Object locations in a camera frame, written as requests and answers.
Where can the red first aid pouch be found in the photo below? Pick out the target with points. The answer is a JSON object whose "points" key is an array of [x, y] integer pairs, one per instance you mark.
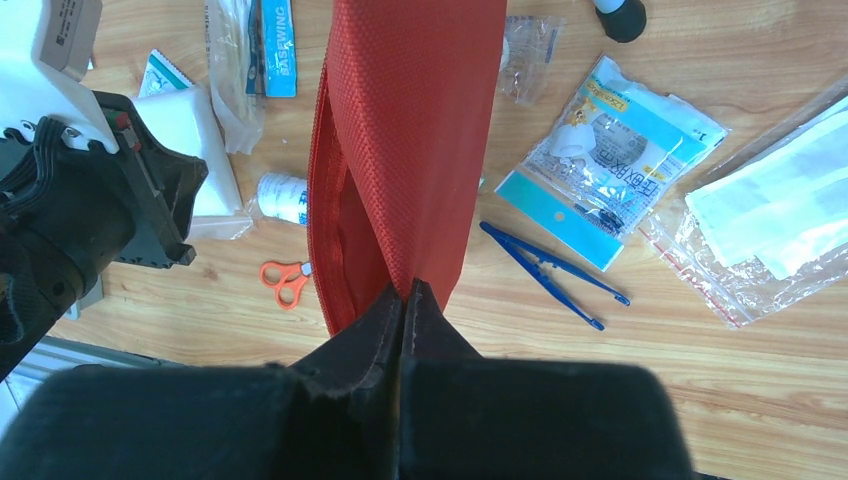
{"points": [[400, 132]]}

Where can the orange handled scissors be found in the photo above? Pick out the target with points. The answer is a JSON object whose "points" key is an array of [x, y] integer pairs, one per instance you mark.
{"points": [[286, 280]]}

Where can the blue music stand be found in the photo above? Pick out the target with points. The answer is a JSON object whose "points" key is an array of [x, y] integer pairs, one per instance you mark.
{"points": [[622, 20]]}

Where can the tape roll in bag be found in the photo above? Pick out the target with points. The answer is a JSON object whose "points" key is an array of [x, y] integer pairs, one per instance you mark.
{"points": [[529, 44]]}

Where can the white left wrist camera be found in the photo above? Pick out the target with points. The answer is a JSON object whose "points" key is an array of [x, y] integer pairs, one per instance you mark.
{"points": [[46, 49]]}

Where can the white bandage roll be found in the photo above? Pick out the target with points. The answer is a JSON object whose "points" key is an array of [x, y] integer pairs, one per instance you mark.
{"points": [[282, 196]]}

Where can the blue Basewing sachet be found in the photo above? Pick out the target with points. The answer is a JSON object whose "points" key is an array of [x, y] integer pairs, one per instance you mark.
{"points": [[280, 64]]}

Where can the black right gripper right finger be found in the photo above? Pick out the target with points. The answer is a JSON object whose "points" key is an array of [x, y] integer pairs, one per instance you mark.
{"points": [[465, 416]]}

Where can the white pads zip bag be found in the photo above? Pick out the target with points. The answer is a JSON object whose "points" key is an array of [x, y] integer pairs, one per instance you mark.
{"points": [[767, 228]]}

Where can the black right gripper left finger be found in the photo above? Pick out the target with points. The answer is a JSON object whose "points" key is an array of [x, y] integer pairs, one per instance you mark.
{"points": [[338, 416]]}

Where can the medical gauze packet teal white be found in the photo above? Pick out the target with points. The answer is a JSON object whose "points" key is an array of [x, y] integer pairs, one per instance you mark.
{"points": [[161, 76]]}

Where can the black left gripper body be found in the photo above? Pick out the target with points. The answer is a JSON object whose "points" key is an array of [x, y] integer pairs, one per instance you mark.
{"points": [[67, 214]]}

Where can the adhesive tape pack blue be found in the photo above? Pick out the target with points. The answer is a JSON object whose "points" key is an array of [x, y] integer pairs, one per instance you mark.
{"points": [[611, 155]]}

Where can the cotton swabs bag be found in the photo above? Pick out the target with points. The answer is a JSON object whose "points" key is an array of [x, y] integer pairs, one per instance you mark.
{"points": [[234, 79]]}

